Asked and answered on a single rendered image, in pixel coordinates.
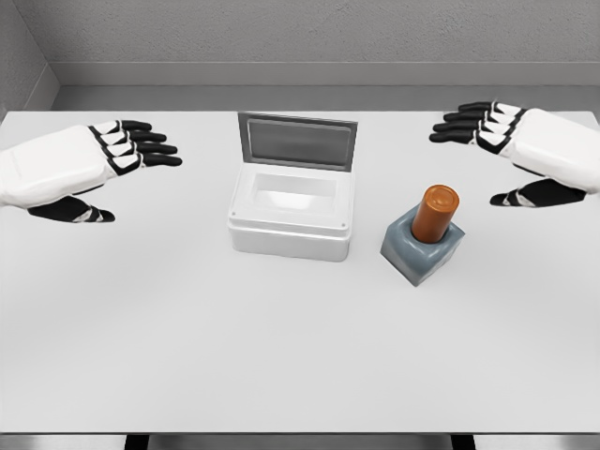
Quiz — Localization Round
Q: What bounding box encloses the grey hinged box lid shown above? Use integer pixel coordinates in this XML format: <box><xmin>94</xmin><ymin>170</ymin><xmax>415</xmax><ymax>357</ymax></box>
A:
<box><xmin>237</xmin><ymin>111</ymin><xmax>359</xmax><ymax>173</ymax></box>

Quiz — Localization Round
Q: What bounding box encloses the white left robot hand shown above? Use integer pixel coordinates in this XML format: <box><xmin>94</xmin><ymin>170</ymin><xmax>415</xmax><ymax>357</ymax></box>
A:
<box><xmin>0</xmin><ymin>119</ymin><xmax>184</xmax><ymax>224</ymax></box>

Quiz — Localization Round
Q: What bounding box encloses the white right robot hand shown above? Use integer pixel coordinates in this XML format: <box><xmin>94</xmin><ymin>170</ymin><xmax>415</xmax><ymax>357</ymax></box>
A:
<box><xmin>428</xmin><ymin>99</ymin><xmax>600</xmax><ymax>207</ymax></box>

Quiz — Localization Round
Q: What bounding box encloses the white rectangular storage box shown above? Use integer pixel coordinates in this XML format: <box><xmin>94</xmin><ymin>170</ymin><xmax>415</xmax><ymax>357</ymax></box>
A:
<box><xmin>227</xmin><ymin>161</ymin><xmax>353</xmax><ymax>263</ymax></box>

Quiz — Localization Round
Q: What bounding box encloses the grey bottle with orange cap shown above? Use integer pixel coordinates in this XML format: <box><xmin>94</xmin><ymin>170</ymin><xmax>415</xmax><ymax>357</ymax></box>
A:
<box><xmin>380</xmin><ymin>184</ymin><xmax>467</xmax><ymax>287</ymax></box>

